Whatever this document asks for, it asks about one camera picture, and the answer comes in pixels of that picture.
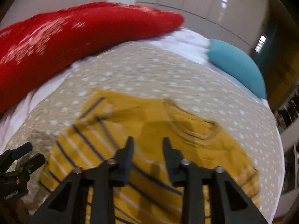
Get red pillow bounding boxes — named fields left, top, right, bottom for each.
left=1, top=2, right=184, bottom=112

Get white shelf unit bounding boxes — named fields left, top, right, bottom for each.
left=275, top=85, right=298, bottom=218

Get white bed sheet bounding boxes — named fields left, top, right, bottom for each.
left=1, top=27, right=270, bottom=152

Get glossy beige wardrobe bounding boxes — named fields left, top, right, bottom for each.
left=136, top=0, right=269, bottom=54

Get teal pillow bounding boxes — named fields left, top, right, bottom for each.
left=207, top=39, right=266, bottom=99

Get yellow striped small garment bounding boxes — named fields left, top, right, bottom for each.
left=40, top=90, right=259, bottom=223

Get brown wooden door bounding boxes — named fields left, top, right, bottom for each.
left=265, top=52, right=298, bottom=110

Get beige dotted bed cover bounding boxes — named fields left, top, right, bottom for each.
left=8, top=42, right=282, bottom=221

